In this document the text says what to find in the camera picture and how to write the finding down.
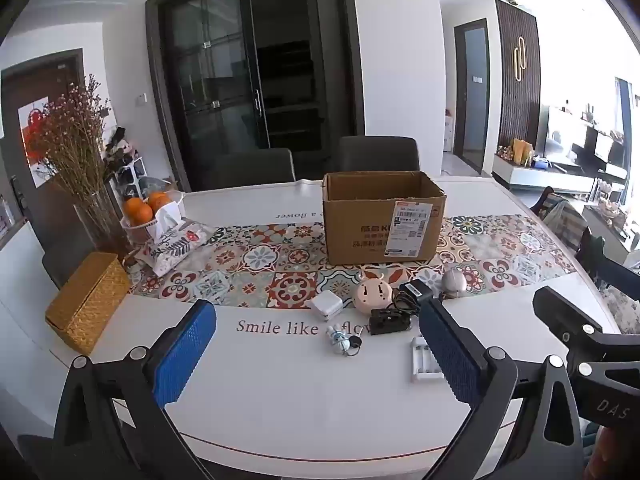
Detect white shoe rack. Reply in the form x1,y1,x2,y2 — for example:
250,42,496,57
106,127,149,202

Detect white charger plug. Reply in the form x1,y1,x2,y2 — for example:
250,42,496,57
311,294,344,322

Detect white tissue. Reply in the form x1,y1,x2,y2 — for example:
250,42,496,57
152,203,184,235

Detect chair with patterned cushion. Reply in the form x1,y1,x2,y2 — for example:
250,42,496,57
530,186,592,261

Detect glass vase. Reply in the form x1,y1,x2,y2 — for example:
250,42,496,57
74,187,127,261

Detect black power adapter with cable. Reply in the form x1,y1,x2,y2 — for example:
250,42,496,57
392,280,436,319

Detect black rectangular device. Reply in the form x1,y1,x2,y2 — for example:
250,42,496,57
369,309,412,337

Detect brown cardboard box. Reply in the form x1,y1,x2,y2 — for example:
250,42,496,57
321,171,447,266

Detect floral fabric tissue box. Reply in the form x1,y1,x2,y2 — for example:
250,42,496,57
134,217,217,277

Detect pink round gadget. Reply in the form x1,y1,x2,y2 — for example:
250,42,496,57
354,269,397,317

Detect yellow woven box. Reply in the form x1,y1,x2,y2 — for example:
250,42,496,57
45,252,132,356

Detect white battery case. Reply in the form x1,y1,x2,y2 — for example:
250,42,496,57
410,336,446,384

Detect white fruit basket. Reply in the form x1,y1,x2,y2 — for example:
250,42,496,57
120,191,187,247

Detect blue white figurine keychain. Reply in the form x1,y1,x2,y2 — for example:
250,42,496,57
327,325,364,359

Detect patterned tile table runner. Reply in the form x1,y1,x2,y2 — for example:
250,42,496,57
127,212,578,311

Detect dark slatted wall panel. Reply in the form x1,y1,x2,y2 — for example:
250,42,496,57
495,0,544,161

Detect dark glass sliding door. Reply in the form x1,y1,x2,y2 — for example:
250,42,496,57
146,0,366,193

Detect grey dining chair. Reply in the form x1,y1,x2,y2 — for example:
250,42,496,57
336,136,420,173
202,148,297,192
17,434,66,480
42,245,101,291

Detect white television cabinet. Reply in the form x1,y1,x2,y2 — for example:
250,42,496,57
492,152,601,194

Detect dried flower bunch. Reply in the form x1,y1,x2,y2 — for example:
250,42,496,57
24,74,120,201

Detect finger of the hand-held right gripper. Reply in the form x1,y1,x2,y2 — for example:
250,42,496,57
532,286,608,348

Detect grey round gadget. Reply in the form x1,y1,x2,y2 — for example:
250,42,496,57
441,267,468,301

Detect dark framed glass door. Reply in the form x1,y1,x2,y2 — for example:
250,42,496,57
454,19,491,176

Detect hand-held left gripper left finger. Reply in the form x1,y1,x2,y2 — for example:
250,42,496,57
52,299,218,480

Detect brown wooden door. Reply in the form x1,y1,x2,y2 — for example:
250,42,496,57
0,49,86,261

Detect red door poster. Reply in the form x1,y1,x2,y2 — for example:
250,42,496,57
19,100,65,191

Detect dark chair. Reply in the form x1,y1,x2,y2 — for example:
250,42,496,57
582,232,640,336

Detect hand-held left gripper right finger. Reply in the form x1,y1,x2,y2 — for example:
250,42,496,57
417,297,586,480

